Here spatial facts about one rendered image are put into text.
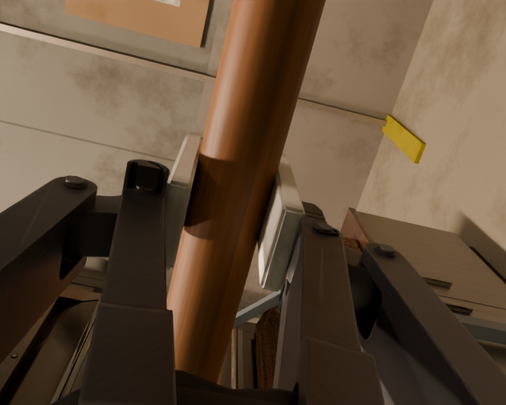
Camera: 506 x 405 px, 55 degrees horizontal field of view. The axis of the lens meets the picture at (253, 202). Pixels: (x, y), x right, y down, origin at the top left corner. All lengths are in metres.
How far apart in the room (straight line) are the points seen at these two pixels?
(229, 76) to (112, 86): 3.33
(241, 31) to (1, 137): 3.70
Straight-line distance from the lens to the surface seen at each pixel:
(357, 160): 3.60
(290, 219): 0.15
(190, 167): 0.16
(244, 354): 1.93
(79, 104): 3.58
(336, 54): 3.40
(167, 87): 3.42
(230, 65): 0.17
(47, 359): 1.79
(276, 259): 0.16
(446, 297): 1.60
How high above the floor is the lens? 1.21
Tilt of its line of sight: 7 degrees down
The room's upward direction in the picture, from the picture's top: 77 degrees counter-clockwise
